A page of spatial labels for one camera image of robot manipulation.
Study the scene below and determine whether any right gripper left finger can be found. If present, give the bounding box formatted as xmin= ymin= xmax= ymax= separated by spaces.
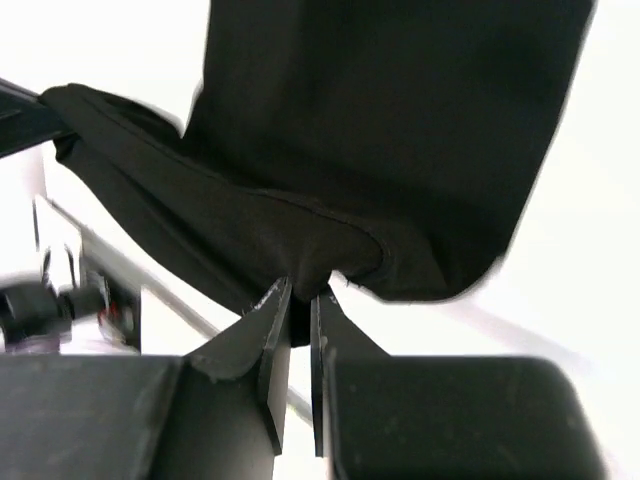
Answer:
xmin=1 ymin=280 xmax=291 ymax=479

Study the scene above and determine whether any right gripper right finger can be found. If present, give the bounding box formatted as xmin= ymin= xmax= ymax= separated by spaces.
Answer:
xmin=310 ymin=292 xmax=606 ymax=479

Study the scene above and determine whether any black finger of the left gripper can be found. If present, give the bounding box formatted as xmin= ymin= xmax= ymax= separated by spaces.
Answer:
xmin=0 ymin=79 xmax=72 ymax=158

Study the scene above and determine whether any black skirt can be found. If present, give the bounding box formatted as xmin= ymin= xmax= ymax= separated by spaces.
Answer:
xmin=42 ymin=1 xmax=594 ymax=314

